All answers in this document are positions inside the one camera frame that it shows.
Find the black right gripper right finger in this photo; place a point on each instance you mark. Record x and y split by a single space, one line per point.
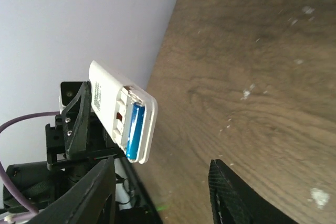
234 201

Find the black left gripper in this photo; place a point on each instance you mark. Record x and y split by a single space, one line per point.
78 136

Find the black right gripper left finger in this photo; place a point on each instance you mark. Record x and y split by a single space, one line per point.
91 200

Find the white remote control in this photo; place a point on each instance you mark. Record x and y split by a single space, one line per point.
113 96

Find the blue battery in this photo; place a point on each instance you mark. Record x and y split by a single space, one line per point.
134 135

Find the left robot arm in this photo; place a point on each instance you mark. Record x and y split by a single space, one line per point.
32 187

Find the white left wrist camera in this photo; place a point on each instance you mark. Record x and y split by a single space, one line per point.
68 90

